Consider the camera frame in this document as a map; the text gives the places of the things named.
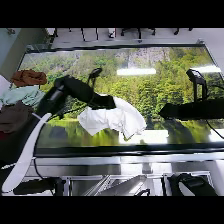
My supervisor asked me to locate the silver frame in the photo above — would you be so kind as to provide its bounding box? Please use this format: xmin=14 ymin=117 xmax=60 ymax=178
xmin=31 ymin=151 xmax=224 ymax=197

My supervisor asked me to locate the white T-shirt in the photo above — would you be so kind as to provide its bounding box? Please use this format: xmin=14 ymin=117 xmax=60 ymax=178
xmin=77 ymin=95 xmax=148 ymax=141

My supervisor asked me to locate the pale green garment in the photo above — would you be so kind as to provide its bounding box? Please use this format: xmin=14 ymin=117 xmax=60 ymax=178
xmin=0 ymin=85 xmax=45 ymax=109

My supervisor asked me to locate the black cable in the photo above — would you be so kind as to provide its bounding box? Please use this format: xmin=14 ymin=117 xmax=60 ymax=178
xmin=205 ymin=119 xmax=224 ymax=140

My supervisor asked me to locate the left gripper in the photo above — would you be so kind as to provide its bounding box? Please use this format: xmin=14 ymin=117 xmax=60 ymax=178
xmin=87 ymin=93 xmax=117 ymax=111

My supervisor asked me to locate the rust brown garment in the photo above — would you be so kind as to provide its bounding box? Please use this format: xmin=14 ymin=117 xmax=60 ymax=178
xmin=10 ymin=69 xmax=48 ymax=88

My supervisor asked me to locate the dark brown garment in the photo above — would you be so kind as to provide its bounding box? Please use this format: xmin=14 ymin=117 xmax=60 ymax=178
xmin=0 ymin=101 xmax=35 ymax=135

